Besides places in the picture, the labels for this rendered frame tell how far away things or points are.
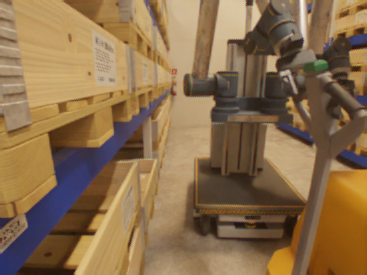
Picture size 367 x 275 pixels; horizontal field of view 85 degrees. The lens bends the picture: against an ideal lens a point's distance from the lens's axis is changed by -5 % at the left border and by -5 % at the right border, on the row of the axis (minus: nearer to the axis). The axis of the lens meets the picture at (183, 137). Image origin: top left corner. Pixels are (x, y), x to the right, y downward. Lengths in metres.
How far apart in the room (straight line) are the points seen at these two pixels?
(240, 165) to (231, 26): 4.67
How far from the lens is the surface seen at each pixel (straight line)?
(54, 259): 0.94
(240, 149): 2.39
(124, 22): 1.19
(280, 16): 0.97
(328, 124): 0.77
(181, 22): 6.32
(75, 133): 0.66
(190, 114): 6.23
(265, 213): 1.92
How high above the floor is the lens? 1.37
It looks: 15 degrees down
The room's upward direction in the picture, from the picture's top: straight up
